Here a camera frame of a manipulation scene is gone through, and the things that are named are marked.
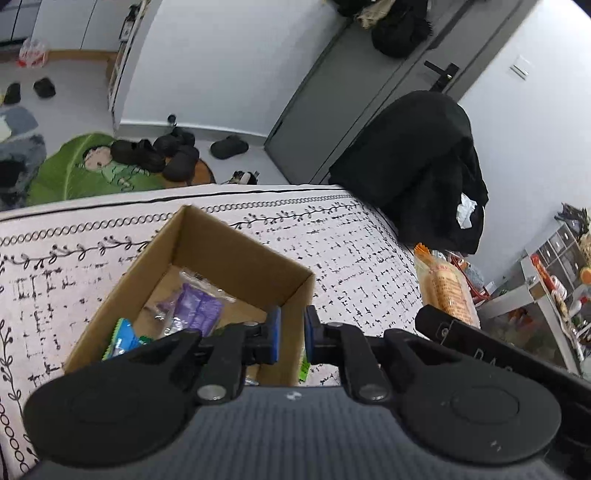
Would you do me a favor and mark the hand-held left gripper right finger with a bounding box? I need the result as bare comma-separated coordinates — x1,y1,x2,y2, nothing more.
304,305,445,402

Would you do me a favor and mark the green leaf rug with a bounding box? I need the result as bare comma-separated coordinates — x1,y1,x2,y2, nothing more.
25,133,216,206

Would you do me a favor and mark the white shelf rack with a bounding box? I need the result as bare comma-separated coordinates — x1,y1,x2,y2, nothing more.
107,0,151,119

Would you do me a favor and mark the red and white plastic bag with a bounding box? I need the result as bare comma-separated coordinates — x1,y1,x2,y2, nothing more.
17,38,49,68

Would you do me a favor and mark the black chunky shoe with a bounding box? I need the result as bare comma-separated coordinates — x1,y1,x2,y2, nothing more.
110,138,167,174
152,127,197,158
164,145,201,182

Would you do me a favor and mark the brown cardboard box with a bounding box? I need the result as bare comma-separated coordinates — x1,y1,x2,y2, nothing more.
64,204,317,388

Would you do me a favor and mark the large purple snack packet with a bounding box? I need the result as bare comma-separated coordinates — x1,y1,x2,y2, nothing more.
154,268,236,339

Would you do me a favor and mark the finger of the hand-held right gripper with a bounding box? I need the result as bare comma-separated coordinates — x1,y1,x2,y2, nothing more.
414,305,463,345

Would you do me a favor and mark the grey door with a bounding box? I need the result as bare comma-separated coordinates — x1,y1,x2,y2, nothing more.
264,0,539,186

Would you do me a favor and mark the black door handle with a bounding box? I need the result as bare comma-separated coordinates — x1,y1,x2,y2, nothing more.
424,60,461,91

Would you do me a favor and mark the white desk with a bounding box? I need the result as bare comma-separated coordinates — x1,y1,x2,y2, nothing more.
478,251,591,376

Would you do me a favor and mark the white cloth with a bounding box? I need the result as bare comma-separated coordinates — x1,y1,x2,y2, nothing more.
455,194,479,230

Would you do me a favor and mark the black hanging bag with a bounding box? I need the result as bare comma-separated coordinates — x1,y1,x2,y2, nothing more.
332,0,435,59

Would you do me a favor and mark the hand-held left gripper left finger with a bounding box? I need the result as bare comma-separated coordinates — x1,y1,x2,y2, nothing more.
152,305,282,404

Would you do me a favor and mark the clear orange biscuit packet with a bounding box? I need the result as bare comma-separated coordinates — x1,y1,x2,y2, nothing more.
413,244,481,329

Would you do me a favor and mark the white printed blanket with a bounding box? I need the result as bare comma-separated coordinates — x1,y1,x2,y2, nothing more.
0,184,426,478

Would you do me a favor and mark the black coat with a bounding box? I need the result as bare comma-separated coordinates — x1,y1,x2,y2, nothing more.
329,90,489,255

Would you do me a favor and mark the dark dried plant decoration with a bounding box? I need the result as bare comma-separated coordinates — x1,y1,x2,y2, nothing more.
556,203,591,236

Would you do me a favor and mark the green and yellow snack packet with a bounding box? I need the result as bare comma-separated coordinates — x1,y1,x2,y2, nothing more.
102,323,155,361

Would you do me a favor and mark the grey drawer organizer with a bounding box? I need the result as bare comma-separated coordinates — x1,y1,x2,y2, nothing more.
538,222,587,278

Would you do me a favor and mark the white wall switch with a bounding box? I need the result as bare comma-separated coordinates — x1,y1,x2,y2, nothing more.
510,55,533,80

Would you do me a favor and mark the grey fluffy rug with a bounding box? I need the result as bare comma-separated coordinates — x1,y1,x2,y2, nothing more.
0,105,47,211

